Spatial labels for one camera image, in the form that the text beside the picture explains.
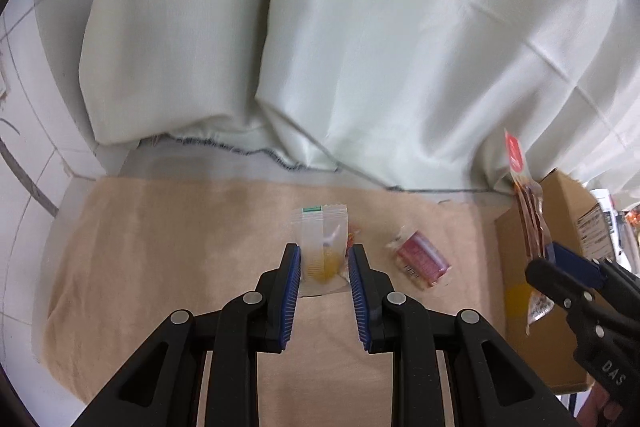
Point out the orange clear snack packet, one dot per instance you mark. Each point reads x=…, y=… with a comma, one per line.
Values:
x=352, y=234

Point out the beige towel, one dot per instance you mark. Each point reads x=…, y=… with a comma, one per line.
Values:
x=175, y=232

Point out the white paper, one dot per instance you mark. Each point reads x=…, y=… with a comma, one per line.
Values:
x=607, y=202

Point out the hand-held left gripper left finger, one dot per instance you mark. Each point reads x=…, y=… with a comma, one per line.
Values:
x=290, y=292

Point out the pale green curtain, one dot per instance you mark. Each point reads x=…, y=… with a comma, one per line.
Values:
x=175, y=32
x=425, y=32

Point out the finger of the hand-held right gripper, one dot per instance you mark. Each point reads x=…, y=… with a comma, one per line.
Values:
x=550, y=277
x=575, y=264

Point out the brown snack stick packet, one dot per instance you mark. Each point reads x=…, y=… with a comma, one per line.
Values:
x=530, y=217

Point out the clear packet with yellow filling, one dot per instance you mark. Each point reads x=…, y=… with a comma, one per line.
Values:
x=320, y=247

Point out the maroon biscuit packet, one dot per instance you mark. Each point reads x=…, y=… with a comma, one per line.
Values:
x=420, y=259

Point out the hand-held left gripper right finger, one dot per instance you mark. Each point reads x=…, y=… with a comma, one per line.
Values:
x=360, y=297

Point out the brown cardboard box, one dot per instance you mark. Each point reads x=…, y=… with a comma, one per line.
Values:
x=565, y=207

